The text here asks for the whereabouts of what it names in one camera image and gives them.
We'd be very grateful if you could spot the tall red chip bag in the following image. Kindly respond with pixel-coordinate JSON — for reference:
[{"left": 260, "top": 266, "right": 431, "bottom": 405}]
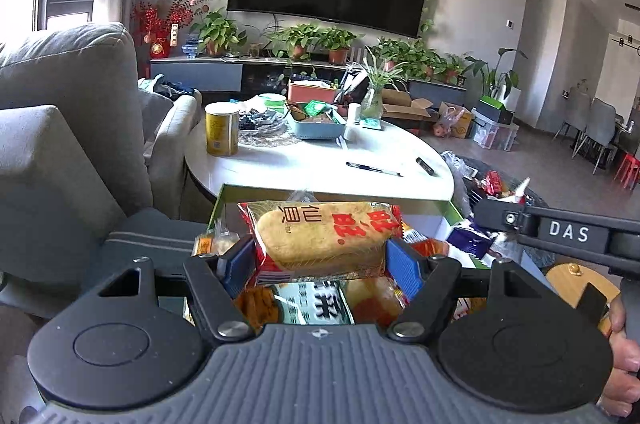
[{"left": 343, "top": 277, "right": 405, "bottom": 330}]

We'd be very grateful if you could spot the green cracker snack bag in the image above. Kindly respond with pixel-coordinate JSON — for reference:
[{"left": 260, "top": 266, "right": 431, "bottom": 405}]
[{"left": 234, "top": 278, "right": 356, "bottom": 330}]

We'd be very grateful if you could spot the small clear pastry pack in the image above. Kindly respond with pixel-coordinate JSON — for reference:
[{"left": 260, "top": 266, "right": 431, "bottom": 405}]
[{"left": 192, "top": 219, "right": 240, "bottom": 256}]

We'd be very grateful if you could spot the yellow red chip bag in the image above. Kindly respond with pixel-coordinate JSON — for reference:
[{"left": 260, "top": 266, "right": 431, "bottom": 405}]
[{"left": 401, "top": 223, "right": 449, "bottom": 257}]

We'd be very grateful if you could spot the person's right hand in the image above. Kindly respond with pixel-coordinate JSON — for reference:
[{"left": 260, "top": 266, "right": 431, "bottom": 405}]
[{"left": 599, "top": 295, "right": 640, "bottom": 418}]

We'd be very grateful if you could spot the round wooden side table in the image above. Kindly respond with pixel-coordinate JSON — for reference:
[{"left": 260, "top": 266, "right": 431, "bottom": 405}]
[{"left": 546, "top": 262, "right": 620, "bottom": 337}]

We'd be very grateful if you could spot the green cardboard box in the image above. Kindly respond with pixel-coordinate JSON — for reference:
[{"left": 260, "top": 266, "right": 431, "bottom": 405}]
[{"left": 182, "top": 183, "right": 551, "bottom": 330}]

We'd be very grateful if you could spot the black marker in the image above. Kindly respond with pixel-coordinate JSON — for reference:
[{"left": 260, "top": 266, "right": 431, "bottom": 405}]
[{"left": 416, "top": 158, "right": 437, "bottom": 176}]

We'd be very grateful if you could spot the white round coffee table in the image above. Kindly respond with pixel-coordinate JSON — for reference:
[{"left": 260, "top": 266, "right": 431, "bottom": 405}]
[{"left": 184, "top": 122, "right": 454, "bottom": 201}]

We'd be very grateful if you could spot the grey sofa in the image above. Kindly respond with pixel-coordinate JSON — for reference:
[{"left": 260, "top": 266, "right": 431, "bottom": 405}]
[{"left": 1, "top": 22, "right": 203, "bottom": 319}]

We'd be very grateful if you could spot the open cardboard box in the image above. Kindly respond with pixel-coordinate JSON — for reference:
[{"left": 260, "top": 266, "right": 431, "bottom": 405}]
[{"left": 382, "top": 88, "right": 433, "bottom": 121}]

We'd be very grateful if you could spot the yellow tin can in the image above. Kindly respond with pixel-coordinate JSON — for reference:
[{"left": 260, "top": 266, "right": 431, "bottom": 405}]
[{"left": 205, "top": 103, "right": 240, "bottom": 157}]

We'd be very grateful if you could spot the black pen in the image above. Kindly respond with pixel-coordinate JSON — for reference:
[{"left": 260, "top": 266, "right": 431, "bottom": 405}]
[{"left": 346, "top": 161, "right": 404, "bottom": 177}]

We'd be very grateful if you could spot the glass vase with plant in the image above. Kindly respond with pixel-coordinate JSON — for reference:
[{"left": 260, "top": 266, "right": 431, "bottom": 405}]
[{"left": 348, "top": 47, "right": 407, "bottom": 120}]

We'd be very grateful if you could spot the blue snack basket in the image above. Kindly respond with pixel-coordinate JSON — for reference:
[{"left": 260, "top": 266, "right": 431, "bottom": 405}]
[{"left": 286, "top": 107, "right": 346, "bottom": 141}]

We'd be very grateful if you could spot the grey tv cabinet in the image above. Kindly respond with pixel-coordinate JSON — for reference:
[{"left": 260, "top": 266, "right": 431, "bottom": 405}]
[{"left": 150, "top": 56, "right": 469, "bottom": 108}]

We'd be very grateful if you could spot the orange tissue box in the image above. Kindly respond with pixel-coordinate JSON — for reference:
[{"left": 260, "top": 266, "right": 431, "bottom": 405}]
[{"left": 288, "top": 81, "right": 337, "bottom": 104}]

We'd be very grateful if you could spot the red berry decoration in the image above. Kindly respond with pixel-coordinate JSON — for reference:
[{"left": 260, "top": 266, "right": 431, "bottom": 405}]
[{"left": 130, "top": 0, "right": 209, "bottom": 59}]

